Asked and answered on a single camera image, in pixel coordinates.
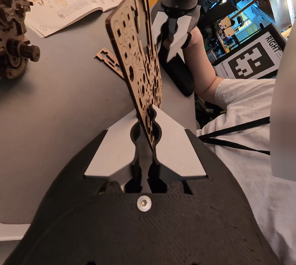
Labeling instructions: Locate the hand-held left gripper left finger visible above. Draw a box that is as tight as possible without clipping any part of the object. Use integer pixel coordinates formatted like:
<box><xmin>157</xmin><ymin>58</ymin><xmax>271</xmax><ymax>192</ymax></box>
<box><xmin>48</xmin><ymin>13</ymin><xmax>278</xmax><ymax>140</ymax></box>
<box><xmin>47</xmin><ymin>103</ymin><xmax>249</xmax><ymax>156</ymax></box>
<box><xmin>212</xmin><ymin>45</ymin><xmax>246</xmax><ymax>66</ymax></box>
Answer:
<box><xmin>84</xmin><ymin>110</ymin><xmax>142</xmax><ymax>186</ymax></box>

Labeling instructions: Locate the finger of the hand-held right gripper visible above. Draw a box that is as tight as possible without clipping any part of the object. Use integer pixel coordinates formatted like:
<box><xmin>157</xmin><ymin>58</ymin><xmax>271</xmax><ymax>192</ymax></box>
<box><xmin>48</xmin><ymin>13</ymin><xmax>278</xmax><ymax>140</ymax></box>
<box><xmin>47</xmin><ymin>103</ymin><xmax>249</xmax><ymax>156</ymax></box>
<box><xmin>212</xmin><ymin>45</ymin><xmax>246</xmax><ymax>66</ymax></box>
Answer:
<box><xmin>166</xmin><ymin>15</ymin><xmax>193</xmax><ymax>63</ymax></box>
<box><xmin>151</xmin><ymin>10</ymin><xmax>170</xmax><ymax>45</ymax></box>

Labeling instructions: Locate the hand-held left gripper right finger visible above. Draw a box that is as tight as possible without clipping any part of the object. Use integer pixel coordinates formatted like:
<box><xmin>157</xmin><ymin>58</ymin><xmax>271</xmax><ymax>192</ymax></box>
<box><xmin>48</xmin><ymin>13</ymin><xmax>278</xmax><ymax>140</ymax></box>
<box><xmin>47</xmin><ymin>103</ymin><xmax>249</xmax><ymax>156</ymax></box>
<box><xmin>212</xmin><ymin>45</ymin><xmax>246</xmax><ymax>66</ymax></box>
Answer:
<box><xmin>150</xmin><ymin>104</ymin><xmax>207</xmax><ymax>185</ymax></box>

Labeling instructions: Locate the wooden laser-cut part sheet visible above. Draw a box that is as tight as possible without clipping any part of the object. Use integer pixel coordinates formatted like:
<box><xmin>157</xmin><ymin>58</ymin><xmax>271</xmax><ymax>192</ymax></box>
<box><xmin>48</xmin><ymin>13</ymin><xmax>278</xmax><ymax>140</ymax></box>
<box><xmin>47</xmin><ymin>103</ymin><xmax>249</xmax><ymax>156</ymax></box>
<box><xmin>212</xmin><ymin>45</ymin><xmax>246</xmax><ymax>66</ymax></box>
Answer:
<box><xmin>106</xmin><ymin>0</ymin><xmax>164</xmax><ymax>153</ymax></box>

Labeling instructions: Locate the person's right forearm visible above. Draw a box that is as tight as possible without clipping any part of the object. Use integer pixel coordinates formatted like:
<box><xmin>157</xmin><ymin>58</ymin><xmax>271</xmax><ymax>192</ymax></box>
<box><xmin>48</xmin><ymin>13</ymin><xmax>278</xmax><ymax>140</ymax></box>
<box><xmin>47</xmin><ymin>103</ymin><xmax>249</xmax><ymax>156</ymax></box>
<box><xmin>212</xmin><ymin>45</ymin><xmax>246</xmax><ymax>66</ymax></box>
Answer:
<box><xmin>182</xmin><ymin>27</ymin><xmax>223</xmax><ymax>106</ymax></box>

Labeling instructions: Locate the wooden gear model assembly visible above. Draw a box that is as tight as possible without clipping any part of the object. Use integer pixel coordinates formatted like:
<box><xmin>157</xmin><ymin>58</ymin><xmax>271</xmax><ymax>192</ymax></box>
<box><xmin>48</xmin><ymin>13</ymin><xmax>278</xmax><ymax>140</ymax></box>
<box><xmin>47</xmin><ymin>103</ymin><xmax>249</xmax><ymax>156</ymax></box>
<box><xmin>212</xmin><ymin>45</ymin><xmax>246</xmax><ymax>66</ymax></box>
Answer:
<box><xmin>0</xmin><ymin>0</ymin><xmax>41</xmax><ymax>79</ymax></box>

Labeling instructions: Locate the black wrist rest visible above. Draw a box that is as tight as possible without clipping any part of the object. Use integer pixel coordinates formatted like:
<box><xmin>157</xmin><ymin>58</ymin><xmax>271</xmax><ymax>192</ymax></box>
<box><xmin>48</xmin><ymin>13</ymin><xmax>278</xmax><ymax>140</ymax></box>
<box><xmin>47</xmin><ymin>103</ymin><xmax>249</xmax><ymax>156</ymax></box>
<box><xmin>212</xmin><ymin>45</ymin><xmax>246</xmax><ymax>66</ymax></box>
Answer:
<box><xmin>157</xmin><ymin>43</ymin><xmax>195</xmax><ymax>97</ymax></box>

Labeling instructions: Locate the small wooden cut-out piece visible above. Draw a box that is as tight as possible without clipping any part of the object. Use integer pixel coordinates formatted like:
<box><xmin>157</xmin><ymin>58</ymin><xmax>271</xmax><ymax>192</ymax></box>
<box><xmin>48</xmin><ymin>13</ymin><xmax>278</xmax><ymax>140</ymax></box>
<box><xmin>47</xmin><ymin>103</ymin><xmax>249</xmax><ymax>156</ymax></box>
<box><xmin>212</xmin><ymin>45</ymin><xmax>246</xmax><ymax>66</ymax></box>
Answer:
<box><xmin>93</xmin><ymin>47</ymin><xmax>125</xmax><ymax>79</ymax></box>

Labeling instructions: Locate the white sign with black pattern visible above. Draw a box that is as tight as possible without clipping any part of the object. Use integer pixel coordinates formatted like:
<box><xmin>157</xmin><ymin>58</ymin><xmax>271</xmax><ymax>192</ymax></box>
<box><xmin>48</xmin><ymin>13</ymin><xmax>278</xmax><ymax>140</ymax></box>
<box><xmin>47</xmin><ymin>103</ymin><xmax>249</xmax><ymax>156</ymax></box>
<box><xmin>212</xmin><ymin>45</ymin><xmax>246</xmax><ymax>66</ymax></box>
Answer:
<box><xmin>212</xmin><ymin>24</ymin><xmax>288</xmax><ymax>80</ymax></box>

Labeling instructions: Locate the white board edge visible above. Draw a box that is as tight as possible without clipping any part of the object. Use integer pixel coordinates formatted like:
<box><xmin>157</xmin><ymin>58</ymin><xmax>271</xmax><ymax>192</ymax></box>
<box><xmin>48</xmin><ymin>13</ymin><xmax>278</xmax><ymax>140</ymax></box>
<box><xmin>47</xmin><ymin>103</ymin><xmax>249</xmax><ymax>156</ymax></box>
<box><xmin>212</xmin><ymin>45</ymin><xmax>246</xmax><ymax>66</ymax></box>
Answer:
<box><xmin>0</xmin><ymin>223</ymin><xmax>31</xmax><ymax>243</ymax></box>

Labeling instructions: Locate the black lanyard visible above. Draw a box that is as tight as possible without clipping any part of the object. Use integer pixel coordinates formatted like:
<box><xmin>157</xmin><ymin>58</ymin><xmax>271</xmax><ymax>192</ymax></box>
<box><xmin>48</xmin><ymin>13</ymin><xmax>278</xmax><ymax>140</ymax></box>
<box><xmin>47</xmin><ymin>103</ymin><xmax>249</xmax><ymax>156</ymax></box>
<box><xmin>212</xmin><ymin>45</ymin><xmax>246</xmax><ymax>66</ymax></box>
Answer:
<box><xmin>201</xmin><ymin>116</ymin><xmax>271</xmax><ymax>156</ymax></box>

